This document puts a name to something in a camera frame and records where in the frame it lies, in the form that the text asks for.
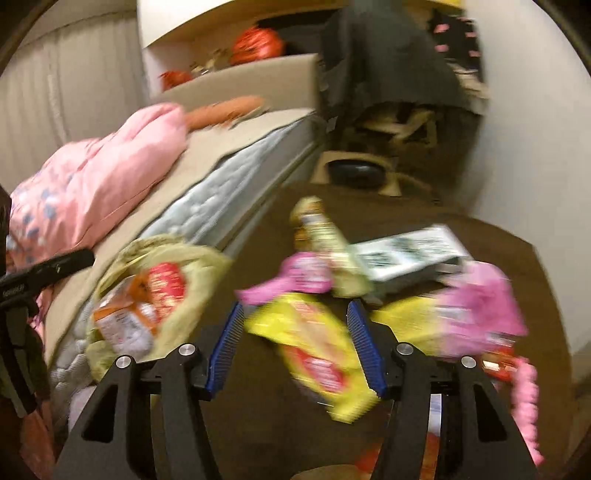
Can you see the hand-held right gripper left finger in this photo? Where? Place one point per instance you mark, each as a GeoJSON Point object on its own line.
{"type": "Point", "coordinates": [226, 346]}

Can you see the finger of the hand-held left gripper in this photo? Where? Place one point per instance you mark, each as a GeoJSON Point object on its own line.
{"type": "Point", "coordinates": [69, 264]}

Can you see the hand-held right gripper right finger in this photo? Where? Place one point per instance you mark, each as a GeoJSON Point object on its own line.
{"type": "Point", "coordinates": [367, 350]}

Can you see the yellow snack packet red label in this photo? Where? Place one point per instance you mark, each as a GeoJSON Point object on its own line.
{"type": "Point", "coordinates": [304, 332]}

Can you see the yellow-green plastic bag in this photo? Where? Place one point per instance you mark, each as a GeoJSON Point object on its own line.
{"type": "Point", "coordinates": [203, 272]}

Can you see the pink stick wrapper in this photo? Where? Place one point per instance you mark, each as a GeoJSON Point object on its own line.
{"type": "Point", "coordinates": [304, 272]}

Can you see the green-gold snack packet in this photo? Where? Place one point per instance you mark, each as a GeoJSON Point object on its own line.
{"type": "Point", "coordinates": [323, 235]}

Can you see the plain yellow packet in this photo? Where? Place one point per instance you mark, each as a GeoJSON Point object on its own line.
{"type": "Point", "coordinates": [406, 323]}

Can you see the orange-red snack packet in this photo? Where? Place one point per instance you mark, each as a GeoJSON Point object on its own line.
{"type": "Point", "coordinates": [157, 286]}

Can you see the pink printed quilt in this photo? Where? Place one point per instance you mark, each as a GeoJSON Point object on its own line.
{"type": "Point", "coordinates": [106, 170]}

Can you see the white box with black print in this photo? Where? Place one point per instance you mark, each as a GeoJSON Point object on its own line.
{"type": "Point", "coordinates": [406, 251]}

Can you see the brown tablecloth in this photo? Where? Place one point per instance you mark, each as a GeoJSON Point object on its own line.
{"type": "Point", "coordinates": [258, 240]}

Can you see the large pink packet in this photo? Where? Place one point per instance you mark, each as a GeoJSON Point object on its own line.
{"type": "Point", "coordinates": [475, 304]}

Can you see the small red packet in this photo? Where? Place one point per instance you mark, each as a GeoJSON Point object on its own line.
{"type": "Point", "coordinates": [501, 364]}

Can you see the orange fleece clothing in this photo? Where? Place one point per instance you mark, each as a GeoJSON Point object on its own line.
{"type": "Point", "coordinates": [37, 443]}

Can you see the pink pig toy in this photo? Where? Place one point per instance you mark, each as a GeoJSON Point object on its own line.
{"type": "Point", "coordinates": [526, 401]}

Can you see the white pleated curtain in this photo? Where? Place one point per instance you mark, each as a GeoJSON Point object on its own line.
{"type": "Point", "coordinates": [69, 92]}

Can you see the black round object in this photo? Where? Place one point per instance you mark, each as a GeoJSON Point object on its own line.
{"type": "Point", "coordinates": [355, 174]}

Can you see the bed mattress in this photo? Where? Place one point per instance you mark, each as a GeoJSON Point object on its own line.
{"type": "Point", "coordinates": [203, 147]}

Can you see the beige low stand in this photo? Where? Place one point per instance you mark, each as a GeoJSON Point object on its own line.
{"type": "Point", "coordinates": [321, 168]}

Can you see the small red plastic bag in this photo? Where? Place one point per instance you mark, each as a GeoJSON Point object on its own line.
{"type": "Point", "coordinates": [175, 78]}

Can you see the orange plush pillow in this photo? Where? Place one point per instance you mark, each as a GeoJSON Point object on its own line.
{"type": "Point", "coordinates": [221, 110]}

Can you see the beige office chair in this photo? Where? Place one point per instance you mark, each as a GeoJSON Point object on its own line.
{"type": "Point", "coordinates": [406, 127]}

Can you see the small gold figurine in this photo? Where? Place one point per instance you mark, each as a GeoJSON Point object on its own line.
{"type": "Point", "coordinates": [207, 64]}

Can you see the beige bed headboard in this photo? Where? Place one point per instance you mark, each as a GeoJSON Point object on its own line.
{"type": "Point", "coordinates": [277, 78]}

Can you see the beige cloth pile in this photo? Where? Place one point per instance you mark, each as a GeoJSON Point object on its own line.
{"type": "Point", "coordinates": [471, 87]}

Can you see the large red plastic bag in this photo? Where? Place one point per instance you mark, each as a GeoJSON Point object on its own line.
{"type": "Point", "coordinates": [256, 46]}

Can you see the dark cloth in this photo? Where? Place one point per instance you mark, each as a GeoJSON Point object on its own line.
{"type": "Point", "coordinates": [383, 60]}

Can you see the black garment with pink spots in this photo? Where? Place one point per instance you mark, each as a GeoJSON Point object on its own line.
{"type": "Point", "coordinates": [455, 41]}

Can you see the white wall shelf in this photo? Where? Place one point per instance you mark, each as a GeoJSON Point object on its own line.
{"type": "Point", "coordinates": [184, 18]}

